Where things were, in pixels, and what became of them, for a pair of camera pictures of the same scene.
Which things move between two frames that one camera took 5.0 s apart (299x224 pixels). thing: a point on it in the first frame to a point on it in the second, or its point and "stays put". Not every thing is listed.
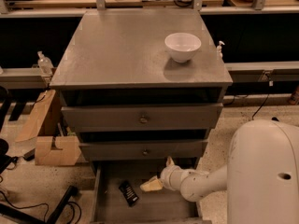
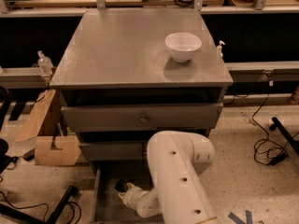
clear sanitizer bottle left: x=45 y=63 stays put
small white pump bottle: x=219 y=53 stays put
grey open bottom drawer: x=119 y=199 stays put
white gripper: x=168 y=175 to x=132 y=195
